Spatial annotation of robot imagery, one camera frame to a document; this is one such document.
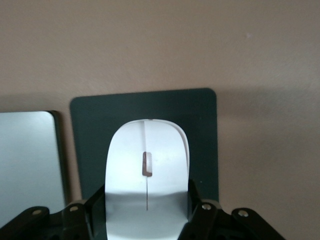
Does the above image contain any silver closed laptop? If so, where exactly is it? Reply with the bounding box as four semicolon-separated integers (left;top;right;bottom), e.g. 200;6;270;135
0;110;67;214

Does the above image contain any white computer mouse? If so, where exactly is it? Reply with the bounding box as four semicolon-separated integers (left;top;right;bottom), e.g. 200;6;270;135
104;118;192;240

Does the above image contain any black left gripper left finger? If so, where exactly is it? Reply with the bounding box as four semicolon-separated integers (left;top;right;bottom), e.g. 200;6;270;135
0;184;107;240

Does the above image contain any dark grey mouse pad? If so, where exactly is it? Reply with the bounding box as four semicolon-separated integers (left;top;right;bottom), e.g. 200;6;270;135
69;87;220;204

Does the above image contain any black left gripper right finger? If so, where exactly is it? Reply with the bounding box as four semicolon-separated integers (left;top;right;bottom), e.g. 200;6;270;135
178;178;286;240

